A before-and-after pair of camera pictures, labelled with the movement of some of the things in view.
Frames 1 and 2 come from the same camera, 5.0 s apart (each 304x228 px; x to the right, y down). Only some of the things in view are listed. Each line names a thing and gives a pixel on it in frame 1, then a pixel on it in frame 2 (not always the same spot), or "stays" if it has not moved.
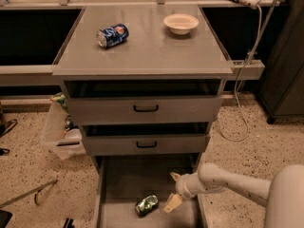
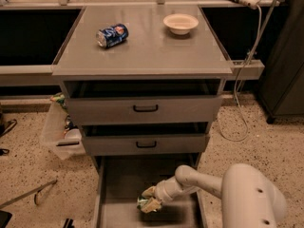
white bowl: (180, 24) stays
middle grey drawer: (145, 139) stays
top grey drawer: (144, 101) stays
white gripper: (182, 185) -> (161, 191)
